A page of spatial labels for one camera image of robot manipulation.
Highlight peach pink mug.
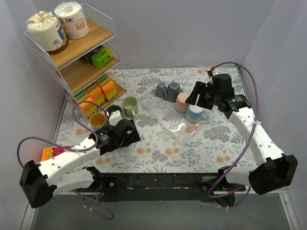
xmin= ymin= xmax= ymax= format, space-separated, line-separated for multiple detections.
xmin=175 ymin=92 xmax=189 ymax=113

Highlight blue white mug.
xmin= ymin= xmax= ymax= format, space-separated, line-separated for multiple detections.
xmin=185 ymin=105 xmax=209 ymax=123

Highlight dark grey mug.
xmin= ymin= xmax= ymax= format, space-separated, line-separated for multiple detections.
xmin=105 ymin=105 xmax=122 ymax=117

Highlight green mug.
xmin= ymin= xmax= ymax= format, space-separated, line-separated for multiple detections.
xmin=122 ymin=96 xmax=138 ymax=118

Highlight blue butterfly mug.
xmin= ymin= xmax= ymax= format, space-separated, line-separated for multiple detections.
xmin=89 ymin=113 xmax=106 ymax=129

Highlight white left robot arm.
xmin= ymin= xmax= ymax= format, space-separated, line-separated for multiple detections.
xmin=19 ymin=119 xmax=140 ymax=208

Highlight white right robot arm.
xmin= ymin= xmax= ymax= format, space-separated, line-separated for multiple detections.
xmin=186 ymin=74 xmax=298 ymax=195

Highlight teal grey mug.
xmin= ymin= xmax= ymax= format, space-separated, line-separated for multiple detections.
xmin=167 ymin=81 xmax=180 ymax=103

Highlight slate blue mug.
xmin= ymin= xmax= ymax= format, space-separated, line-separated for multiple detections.
xmin=155 ymin=81 xmax=167 ymax=99

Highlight clear acrylic tray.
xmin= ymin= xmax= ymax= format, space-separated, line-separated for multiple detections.
xmin=139 ymin=89 xmax=210 ymax=142

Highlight colourful sponge packs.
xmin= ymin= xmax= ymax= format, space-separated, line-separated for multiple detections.
xmin=75 ymin=74 xmax=118 ymax=106

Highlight floral table mat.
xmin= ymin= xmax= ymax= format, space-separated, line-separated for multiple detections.
xmin=54 ymin=67 xmax=269 ymax=173

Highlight green tissue box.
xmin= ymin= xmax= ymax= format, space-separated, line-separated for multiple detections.
xmin=81 ymin=45 xmax=113 ymax=69

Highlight orange pink candy box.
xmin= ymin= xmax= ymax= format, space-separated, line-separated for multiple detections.
xmin=41 ymin=147 xmax=66 ymax=161

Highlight cream toilet paper roll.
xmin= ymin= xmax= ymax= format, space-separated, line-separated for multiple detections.
xmin=26 ymin=11 xmax=69 ymax=54

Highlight white toilet paper pack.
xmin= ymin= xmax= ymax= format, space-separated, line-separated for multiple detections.
xmin=54 ymin=1 xmax=89 ymax=40

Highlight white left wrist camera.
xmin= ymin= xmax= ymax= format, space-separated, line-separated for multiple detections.
xmin=108 ymin=110 xmax=123 ymax=126

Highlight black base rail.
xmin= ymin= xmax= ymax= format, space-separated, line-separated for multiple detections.
xmin=79 ymin=171 xmax=247 ymax=203

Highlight white wire wooden shelf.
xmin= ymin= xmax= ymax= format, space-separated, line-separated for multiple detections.
xmin=24 ymin=3 xmax=126 ymax=103

